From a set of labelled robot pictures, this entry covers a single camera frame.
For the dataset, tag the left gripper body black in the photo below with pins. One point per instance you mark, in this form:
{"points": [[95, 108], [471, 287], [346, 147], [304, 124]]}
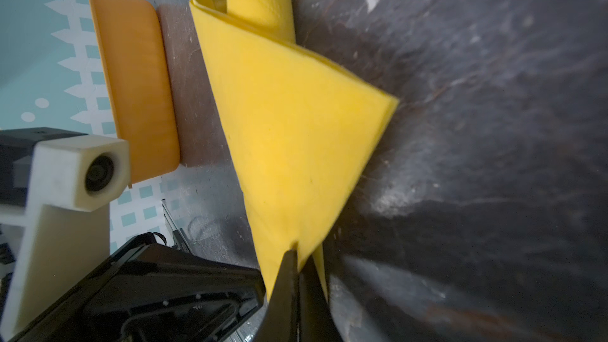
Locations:
{"points": [[146, 291]]}

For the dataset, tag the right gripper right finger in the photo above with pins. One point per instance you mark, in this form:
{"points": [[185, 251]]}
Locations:
{"points": [[316, 323]]}

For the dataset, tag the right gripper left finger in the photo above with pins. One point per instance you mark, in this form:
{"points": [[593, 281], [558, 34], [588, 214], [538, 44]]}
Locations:
{"points": [[281, 320]]}

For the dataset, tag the yellow plastic utensil tray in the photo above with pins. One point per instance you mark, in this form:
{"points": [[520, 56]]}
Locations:
{"points": [[136, 76]]}

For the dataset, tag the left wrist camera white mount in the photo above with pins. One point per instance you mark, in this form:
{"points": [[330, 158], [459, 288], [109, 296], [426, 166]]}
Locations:
{"points": [[56, 191]]}

